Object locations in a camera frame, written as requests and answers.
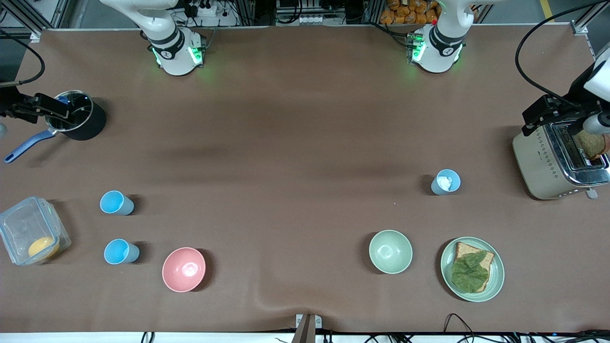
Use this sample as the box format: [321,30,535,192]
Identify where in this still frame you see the blue plastic cup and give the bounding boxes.
[100,190,135,216]
[104,239,141,265]

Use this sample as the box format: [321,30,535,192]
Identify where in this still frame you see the blue cup with white filling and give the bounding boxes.
[431,169,461,196]

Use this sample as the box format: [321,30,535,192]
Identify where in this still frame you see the beige and chrome toaster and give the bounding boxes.
[512,119,610,201]

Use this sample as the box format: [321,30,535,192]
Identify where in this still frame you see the toast slice in toaster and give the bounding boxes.
[573,130,610,161]

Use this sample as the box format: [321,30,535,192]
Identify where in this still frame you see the clear plastic food container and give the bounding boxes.
[0,196,72,266]

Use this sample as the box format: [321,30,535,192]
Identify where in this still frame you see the orange round food piece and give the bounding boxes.
[28,236,60,260]

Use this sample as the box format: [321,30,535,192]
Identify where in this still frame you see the brown bread slice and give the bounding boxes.
[452,242,495,293]

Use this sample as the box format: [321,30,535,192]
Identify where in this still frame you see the pale green plate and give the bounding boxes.
[440,237,505,303]

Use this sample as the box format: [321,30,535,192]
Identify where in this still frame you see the green lettuce leaf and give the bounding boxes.
[451,251,489,293]

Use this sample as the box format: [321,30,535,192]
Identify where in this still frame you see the bag of orange buns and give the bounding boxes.
[380,0,441,25]

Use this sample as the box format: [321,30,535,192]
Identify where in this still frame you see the white power strip with plugs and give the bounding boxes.
[183,0,239,27]

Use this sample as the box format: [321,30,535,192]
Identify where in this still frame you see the pale green bowl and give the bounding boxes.
[368,230,413,275]

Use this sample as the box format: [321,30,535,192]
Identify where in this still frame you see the pink bowl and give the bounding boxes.
[162,247,206,293]

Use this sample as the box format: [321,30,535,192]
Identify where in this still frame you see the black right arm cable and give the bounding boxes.
[0,28,46,88]

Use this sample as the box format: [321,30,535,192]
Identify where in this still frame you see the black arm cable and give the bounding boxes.
[515,0,610,108]
[0,28,46,88]

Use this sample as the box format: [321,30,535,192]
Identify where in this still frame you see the black pot with blue handle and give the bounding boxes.
[4,90,107,164]

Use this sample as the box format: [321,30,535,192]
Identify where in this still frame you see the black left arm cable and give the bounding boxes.
[515,0,610,108]

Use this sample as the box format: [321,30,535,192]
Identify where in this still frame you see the black cable loop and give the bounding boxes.
[443,313,477,336]

